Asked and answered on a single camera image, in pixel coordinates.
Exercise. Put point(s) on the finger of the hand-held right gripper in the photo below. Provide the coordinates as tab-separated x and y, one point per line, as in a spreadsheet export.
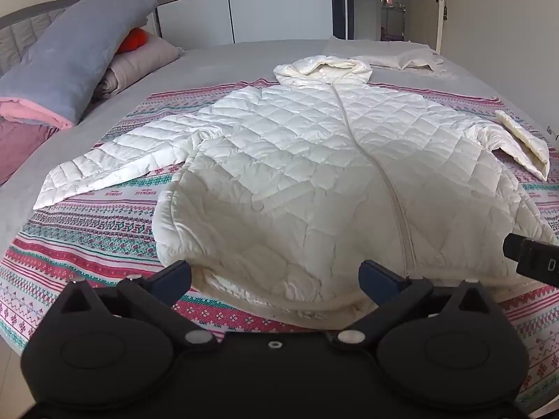
530	258

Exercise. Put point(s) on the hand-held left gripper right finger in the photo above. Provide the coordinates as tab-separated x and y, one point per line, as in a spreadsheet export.
376	278

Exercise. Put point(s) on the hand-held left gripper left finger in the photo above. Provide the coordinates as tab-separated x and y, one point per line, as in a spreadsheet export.
174	278

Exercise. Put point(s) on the white quilted hooded jacket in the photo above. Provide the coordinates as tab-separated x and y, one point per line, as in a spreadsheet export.
305	174

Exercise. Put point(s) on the patterned red green blanket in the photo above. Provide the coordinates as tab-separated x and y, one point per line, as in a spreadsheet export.
83	235

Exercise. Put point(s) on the maroon cloth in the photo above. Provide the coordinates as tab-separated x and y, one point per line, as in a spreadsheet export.
19	148

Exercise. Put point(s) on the beige folded quilt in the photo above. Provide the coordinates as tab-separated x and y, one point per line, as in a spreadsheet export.
135	63

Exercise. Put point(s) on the beige crumpled cloth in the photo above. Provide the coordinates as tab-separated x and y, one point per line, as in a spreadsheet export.
401	56

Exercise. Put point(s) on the grey bed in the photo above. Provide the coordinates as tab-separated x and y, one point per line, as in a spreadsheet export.
244	59

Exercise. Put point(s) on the grey pink folded blanket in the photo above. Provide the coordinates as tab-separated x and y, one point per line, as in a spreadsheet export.
65	65

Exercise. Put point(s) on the orange red plush cushion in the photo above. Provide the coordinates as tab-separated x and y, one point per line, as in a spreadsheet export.
134	40

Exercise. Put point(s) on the beige door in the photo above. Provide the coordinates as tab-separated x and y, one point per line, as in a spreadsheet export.
430	4

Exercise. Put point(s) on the white grey wardrobe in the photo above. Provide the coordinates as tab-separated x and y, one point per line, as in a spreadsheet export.
244	2

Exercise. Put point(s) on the grey quilted headboard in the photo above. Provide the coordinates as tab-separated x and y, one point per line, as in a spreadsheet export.
22	26

